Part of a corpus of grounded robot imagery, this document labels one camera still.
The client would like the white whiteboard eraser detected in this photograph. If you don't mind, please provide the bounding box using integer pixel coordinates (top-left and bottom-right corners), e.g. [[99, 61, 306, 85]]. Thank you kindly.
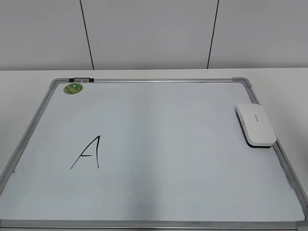
[[236, 103, 277, 148]]

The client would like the white board with aluminium frame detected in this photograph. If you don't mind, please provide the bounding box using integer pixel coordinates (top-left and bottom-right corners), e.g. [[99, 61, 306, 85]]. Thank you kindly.
[[0, 78, 308, 230]]

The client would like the round green magnet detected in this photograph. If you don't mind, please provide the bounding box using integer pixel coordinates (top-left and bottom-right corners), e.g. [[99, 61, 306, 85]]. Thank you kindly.
[[64, 83, 83, 95]]

